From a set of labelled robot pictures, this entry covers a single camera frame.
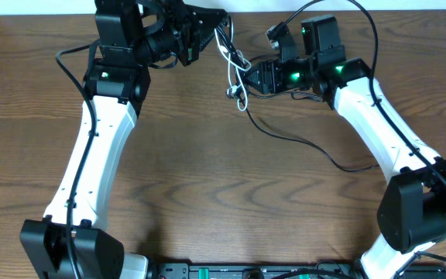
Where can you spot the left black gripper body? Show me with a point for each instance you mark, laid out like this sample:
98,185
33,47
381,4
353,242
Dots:
176,39

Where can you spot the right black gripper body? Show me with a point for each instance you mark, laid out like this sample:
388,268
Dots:
293,74

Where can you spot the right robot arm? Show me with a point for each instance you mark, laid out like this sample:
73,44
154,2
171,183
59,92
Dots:
412,213

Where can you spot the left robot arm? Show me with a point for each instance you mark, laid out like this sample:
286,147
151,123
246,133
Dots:
134,37

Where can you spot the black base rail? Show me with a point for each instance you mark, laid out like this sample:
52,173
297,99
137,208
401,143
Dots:
324,269

